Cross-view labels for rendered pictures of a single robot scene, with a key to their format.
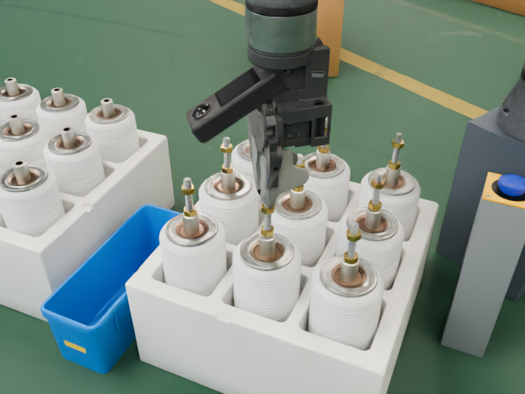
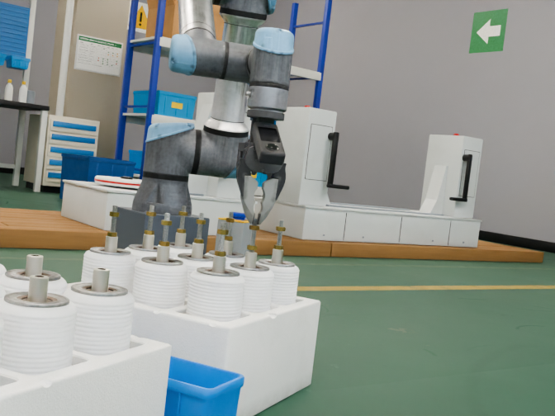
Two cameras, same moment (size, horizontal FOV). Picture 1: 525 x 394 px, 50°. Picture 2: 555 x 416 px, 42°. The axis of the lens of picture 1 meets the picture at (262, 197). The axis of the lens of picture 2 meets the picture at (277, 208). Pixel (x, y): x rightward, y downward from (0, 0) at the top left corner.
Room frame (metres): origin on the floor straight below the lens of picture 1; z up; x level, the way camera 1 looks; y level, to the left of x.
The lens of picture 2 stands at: (0.51, 1.36, 0.44)
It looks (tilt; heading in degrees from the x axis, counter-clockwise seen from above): 3 degrees down; 271
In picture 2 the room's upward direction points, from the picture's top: 7 degrees clockwise
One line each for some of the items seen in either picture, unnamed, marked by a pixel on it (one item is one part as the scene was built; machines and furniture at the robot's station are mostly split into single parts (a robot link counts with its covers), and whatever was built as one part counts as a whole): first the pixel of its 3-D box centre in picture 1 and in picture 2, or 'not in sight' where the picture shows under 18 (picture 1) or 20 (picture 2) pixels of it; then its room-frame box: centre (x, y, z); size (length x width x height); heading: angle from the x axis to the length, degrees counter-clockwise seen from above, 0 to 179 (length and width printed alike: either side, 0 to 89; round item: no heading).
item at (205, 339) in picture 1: (293, 279); (187, 338); (0.69, -0.05, 0.09); 0.39 x 0.39 x 0.18; 66
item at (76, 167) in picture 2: not in sight; (96, 180); (2.14, -4.49, 0.19); 0.50 x 0.41 x 0.37; 133
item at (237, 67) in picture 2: not in sight; (252, 64); (0.63, -0.11, 0.64); 0.11 x 0.11 x 0.08; 15
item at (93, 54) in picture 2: not in sight; (98, 55); (2.68, -6.05, 1.38); 0.49 x 0.01 x 0.35; 38
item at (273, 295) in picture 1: (266, 297); (244, 314); (0.59, -0.01, 0.16); 0.10 x 0.10 x 0.18
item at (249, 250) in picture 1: (266, 251); (249, 267); (0.59, -0.01, 0.25); 0.08 x 0.08 x 0.01
